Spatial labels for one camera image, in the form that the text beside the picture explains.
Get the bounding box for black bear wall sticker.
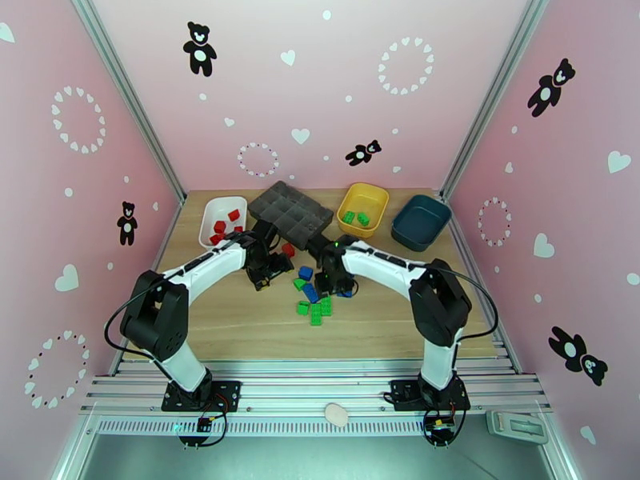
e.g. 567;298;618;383
117;201;139;246
345;139;382;167
527;58;577;118
182;22;218;78
547;326;609;387

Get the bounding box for dark teal plastic container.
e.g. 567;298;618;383
390;194;454;253

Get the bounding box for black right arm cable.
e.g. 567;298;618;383
432;259;500;347

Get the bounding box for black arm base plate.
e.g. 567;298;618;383
390;378;472;412
161;379;242;413

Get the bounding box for aluminium front rails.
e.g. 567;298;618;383
79;358;554;420

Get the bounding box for white plastic container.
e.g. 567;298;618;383
198;194;249;250

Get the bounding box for aluminium frame post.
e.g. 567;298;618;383
438;0;555;201
67;0;187;200

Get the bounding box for aluminium side rail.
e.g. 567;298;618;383
439;193;523;374

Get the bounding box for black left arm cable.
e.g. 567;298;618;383
103;281;151;365

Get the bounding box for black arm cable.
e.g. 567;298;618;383
432;259;500;347
103;281;151;365

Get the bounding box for yellow plastic container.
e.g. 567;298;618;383
337;182;390;238

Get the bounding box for slotted metal vent strip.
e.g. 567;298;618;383
94;417;543;438

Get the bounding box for grey plastic latch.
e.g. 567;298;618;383
486;410;550;438

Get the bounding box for grey compartment organizer tray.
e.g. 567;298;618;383
248;181;334;250

